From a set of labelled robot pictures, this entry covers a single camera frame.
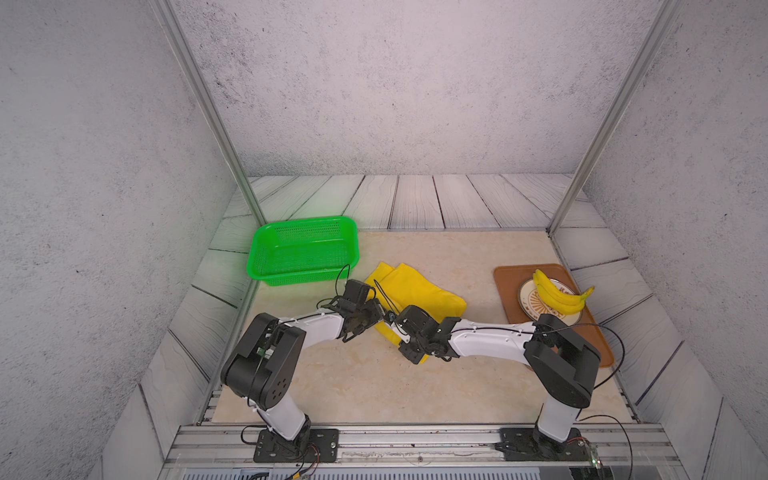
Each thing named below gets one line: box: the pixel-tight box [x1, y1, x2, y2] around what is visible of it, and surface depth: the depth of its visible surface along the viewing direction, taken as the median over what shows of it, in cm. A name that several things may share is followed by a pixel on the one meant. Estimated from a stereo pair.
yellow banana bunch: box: [533, 269, 595, 315], surface depth 96 cm
